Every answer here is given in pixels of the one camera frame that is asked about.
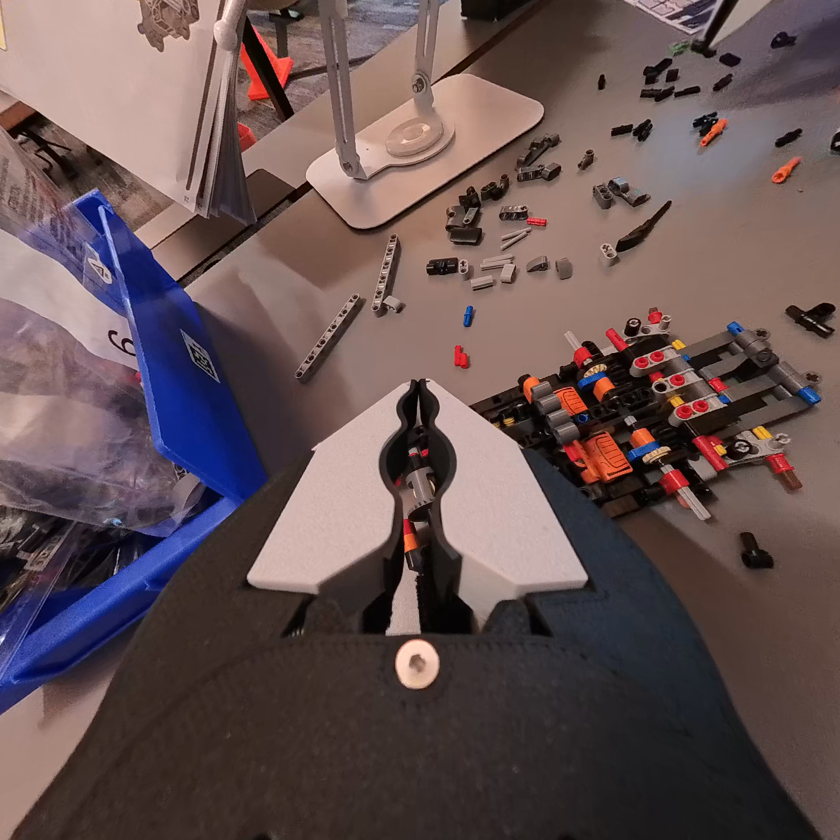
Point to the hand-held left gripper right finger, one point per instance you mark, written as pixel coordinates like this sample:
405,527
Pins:
512,525

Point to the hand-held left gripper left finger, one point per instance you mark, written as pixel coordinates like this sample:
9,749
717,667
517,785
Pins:
328,525

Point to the lego car chassis model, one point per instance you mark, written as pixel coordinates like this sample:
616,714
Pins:
656,420

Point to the double red lego pin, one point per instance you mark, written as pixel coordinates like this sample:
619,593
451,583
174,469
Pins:
461,356

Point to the long grey lego beam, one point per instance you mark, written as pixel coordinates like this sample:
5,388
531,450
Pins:
328,338
387,272

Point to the small grey lego connector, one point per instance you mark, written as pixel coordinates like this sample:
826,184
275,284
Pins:
394,303

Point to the black lego pin connector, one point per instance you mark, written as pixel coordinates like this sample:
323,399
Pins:
754,551

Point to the scatter of loose lego pieces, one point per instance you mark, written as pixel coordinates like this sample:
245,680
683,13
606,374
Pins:
463,235

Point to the black curved lego blade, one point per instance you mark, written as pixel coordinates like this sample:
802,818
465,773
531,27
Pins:
640,229

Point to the black lego cross connector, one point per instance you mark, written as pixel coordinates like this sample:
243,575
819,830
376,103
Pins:
812,318

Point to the blue plastic bin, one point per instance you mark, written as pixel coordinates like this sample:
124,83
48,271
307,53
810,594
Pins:
190,394

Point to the clear plastic parts bag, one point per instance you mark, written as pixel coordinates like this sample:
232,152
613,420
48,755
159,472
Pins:
65,407

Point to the white book stand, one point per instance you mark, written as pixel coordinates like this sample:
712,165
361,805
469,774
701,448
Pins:
485,111

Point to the orange plastic cone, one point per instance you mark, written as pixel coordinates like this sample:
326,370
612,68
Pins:
266,69

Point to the white instruction booklet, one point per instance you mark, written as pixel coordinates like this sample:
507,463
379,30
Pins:
98,98

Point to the printed paper sheet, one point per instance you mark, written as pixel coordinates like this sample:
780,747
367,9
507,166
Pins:
676,13

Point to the black metal rod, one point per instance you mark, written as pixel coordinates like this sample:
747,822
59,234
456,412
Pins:
716,26

